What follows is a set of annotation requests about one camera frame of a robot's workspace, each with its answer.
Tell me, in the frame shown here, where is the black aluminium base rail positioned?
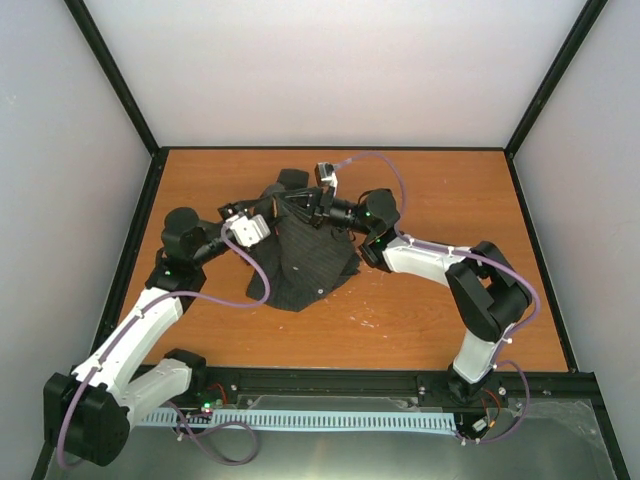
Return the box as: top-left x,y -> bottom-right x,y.
173,367 -> 601,410

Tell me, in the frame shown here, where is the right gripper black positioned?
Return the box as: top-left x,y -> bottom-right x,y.
276,187 -> 373,237

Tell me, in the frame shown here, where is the black enclosure frame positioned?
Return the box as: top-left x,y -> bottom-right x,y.
30,0 -> 632,480

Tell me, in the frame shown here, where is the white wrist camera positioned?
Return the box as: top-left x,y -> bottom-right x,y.
314,162 -> 338,201
224,212 -> 271,248

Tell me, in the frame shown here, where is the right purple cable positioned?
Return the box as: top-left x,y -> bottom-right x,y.
329,151 -> 542,446

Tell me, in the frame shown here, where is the purple cable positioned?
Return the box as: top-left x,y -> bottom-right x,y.
329,151 -> 542,446
55,223 -> 274,470

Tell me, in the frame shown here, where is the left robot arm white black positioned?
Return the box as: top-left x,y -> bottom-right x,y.
44,201 -> 270,470

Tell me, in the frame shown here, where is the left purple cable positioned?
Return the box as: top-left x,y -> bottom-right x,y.
55,223 -> 274,470

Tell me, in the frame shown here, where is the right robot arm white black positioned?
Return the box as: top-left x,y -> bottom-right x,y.
274,187 -> 540,404

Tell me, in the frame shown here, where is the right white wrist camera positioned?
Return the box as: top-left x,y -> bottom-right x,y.
314,162 -> 338,201

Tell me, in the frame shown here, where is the clear plastic sheet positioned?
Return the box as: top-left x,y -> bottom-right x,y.
46,399 -> 627,479

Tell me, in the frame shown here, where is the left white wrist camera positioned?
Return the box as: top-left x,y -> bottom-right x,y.
224,212 -> 271,248

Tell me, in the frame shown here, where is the dark pinstriped shirt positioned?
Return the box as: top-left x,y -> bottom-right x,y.
250,169 -> 361,312

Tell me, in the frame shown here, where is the light blue slotted cable duct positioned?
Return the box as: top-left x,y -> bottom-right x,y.
130,405 -> 458,434

